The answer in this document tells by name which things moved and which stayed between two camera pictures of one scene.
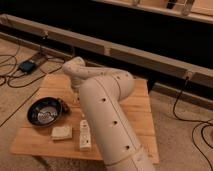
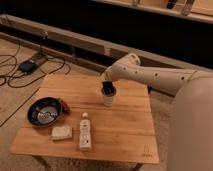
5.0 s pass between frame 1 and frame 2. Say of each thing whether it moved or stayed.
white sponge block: stayed
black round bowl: stayed
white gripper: moved
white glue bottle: stayed
